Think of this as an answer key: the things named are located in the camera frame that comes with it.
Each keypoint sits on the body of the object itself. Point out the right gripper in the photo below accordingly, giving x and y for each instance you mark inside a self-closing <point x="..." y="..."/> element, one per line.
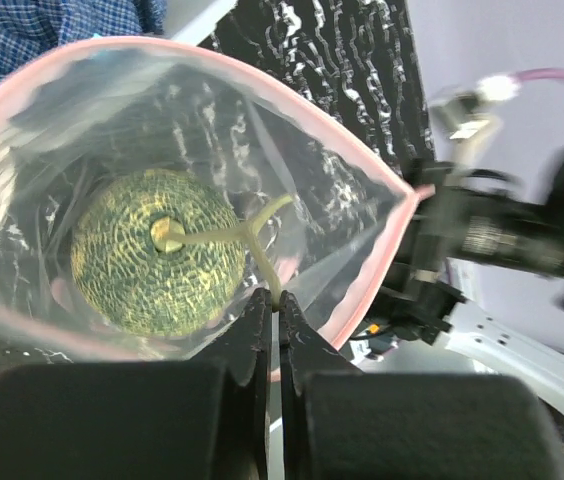
<point x="413" y="302"/>

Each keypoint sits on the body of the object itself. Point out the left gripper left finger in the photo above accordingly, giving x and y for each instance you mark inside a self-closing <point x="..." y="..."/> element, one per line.
<point x="204" y="418"/>

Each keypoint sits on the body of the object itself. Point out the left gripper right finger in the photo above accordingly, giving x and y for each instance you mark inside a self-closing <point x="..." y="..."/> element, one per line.
<point x="342" y="423"/>

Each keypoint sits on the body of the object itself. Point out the green fake melon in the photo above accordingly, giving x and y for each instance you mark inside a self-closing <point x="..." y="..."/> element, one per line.
<point x="161" y="253"/>

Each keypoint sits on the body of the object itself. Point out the clear zip top bag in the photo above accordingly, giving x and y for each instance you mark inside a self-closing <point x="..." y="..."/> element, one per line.
<point x="81" y="116"/>

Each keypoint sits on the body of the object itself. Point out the white basket with clothes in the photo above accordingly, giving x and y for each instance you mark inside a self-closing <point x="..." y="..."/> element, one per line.
<point x="192" y="21"/>

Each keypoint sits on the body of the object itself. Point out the blue checkered cloth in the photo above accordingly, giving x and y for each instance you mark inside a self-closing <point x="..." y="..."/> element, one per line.
<point x="29" y="29"/>

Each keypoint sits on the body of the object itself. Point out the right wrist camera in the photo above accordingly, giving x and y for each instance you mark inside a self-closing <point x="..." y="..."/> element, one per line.
<point x="468" y="123"/>

